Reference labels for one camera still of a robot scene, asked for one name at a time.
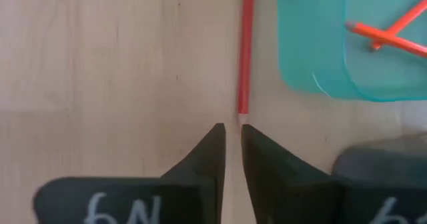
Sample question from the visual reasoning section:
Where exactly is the teal translucent plastic bin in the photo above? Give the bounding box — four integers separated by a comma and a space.
276, 0, 427, 103

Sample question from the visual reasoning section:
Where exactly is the red pencil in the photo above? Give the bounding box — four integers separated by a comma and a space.
236, 0, 256, 127

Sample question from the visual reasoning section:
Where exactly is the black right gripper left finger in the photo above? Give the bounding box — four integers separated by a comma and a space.
32, 122, 228, 224

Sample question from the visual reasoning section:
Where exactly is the orange pencil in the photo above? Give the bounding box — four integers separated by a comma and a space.
344, 20, 427, 59
369, 0, 427, 51

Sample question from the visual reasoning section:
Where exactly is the grey translucent plastic bin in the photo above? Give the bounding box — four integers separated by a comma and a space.
331, 131, 427, 187

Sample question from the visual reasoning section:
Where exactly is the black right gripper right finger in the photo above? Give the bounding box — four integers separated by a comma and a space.
241, 123, 427, 224

